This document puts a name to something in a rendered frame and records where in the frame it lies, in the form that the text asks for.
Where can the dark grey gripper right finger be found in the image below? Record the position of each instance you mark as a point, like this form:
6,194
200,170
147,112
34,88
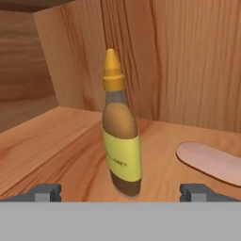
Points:
193,191

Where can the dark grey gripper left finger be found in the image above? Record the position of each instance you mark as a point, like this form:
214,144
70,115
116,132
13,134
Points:
47,191

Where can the wooden cabinet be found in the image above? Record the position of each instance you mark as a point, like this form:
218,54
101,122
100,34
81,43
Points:
175,62

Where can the honey bottle with yellow label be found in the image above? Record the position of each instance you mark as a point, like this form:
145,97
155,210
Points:
121,147

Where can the pale pink flat oval object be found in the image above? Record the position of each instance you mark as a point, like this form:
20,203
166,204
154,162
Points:
213,163

